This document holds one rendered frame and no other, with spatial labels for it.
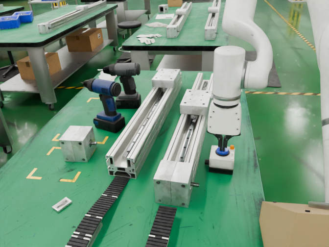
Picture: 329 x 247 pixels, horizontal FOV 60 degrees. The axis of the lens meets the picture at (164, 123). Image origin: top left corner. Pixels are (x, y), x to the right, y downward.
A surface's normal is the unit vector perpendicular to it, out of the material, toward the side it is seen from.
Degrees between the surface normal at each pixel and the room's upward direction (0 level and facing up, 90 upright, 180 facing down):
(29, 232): 0
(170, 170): 0
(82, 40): 89
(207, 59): 90
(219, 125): 89
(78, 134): 0
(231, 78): 89
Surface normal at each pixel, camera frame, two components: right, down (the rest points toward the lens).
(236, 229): -0.04, -0.87
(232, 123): -0.24, 0.50
